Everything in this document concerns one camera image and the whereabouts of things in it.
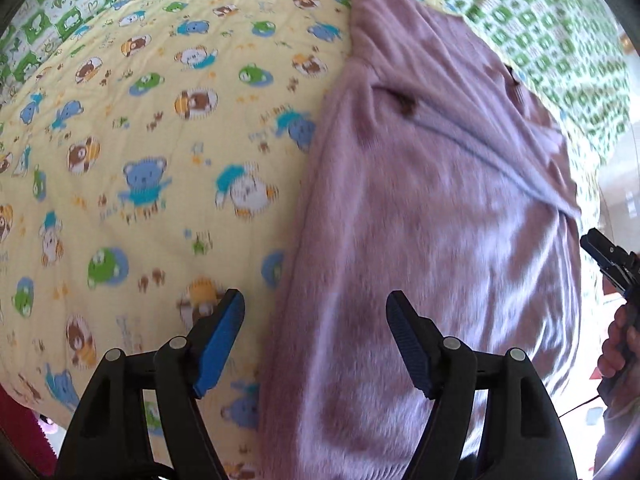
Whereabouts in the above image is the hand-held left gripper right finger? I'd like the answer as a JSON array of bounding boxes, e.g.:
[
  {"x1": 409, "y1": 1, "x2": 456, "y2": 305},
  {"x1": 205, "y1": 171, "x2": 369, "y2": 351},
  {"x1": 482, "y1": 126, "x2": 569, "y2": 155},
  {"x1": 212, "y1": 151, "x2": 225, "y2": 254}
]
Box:
[{"x1": 386, "y1": 290, "x2": 578, "y2": 480}]

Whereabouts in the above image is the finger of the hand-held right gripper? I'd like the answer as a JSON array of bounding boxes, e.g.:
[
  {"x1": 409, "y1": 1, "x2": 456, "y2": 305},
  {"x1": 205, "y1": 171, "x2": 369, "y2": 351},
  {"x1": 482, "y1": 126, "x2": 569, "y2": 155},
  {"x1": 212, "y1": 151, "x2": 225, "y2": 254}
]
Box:
[{"x1": 580, "y1": 228, "x2": 640, "y2": 293}]

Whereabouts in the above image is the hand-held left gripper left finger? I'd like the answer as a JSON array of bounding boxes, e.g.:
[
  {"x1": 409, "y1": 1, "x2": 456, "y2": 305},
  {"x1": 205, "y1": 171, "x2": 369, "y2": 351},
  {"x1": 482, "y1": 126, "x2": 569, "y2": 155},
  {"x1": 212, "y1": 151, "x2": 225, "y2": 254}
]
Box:
[{"x1": 54, "y1": 288, "x2": 247, "y2": 480}]

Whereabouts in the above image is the purple knit sweater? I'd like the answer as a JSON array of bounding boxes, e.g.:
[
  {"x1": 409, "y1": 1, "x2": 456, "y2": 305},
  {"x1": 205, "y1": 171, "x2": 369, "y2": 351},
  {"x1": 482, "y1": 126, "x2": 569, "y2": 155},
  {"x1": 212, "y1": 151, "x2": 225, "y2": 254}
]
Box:
[{"x1": 257, "y1": 0, "x2": 583, "y2": 480}]

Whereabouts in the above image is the person's right forearm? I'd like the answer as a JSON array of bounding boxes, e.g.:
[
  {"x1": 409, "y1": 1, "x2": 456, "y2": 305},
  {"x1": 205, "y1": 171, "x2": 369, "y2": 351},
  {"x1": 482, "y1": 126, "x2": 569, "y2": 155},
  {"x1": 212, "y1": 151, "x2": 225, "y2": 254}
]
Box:
[{"x1": 592, "y1": 400, "x2": 640, "y2": 480}]

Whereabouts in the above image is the person's right hand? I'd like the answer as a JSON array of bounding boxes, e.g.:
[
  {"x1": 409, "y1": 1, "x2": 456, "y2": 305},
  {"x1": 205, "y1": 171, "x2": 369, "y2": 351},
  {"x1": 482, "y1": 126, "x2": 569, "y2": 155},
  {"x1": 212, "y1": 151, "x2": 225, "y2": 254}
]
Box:
[{"x1": 599, "y1": 304, "x2": 638, "y2": 380}]

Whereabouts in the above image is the dark red cloth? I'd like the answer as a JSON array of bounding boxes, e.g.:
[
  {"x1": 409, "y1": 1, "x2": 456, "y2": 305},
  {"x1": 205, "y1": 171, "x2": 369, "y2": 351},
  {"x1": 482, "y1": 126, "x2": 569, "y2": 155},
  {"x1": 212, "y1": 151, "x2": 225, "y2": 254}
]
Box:
[{"x1": 0, "y1": 385, "x2": 67, "y2": 480}]

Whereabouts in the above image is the green checkered pillow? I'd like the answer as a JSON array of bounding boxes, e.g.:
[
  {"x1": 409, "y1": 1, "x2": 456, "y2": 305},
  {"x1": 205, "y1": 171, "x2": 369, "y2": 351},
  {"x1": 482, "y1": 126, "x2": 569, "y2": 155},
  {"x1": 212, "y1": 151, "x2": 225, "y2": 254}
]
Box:
[{"x1": 370, "y1": 0, "x2": 637, "y2": 163}]

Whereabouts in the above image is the yellow bear-print blanket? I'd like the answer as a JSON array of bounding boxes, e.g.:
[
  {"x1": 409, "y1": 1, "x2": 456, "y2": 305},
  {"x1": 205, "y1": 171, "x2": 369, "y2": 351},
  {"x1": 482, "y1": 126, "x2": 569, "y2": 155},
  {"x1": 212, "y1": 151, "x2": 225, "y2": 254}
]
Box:
[{"x1": 0, "y1": 0, "x2": 608, "y2": 480}]

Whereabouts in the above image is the green checked pillow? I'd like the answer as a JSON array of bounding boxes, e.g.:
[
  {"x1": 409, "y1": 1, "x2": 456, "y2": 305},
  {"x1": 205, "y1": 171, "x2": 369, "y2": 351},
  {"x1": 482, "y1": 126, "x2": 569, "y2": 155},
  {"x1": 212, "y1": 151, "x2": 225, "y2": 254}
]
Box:
[{"x1": 0, "y1": 0, "x2": 168, "y2": 108}]

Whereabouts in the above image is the thin black cable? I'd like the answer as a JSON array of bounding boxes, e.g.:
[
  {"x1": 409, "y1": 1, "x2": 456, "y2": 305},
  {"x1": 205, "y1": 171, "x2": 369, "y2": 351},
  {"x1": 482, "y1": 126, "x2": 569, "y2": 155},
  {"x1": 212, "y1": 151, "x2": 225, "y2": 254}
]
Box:
[{"x1": 559, "y1": 394, "x2": 607, "y2": 419}]

